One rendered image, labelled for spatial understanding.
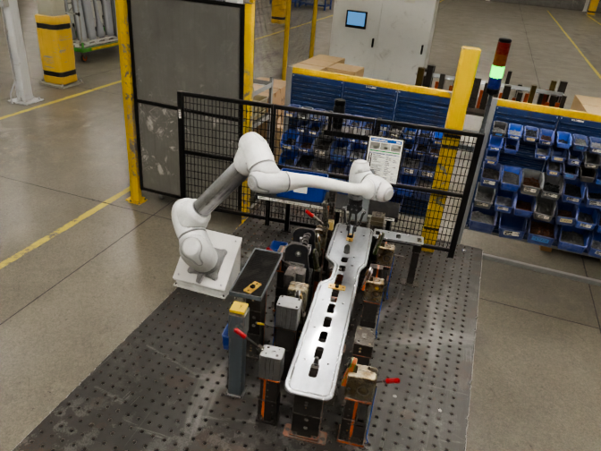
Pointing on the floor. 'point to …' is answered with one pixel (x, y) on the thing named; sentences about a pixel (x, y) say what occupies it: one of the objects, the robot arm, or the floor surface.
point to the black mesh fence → (306, 155)
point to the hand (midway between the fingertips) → (351, 231)
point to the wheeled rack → (91, 40)
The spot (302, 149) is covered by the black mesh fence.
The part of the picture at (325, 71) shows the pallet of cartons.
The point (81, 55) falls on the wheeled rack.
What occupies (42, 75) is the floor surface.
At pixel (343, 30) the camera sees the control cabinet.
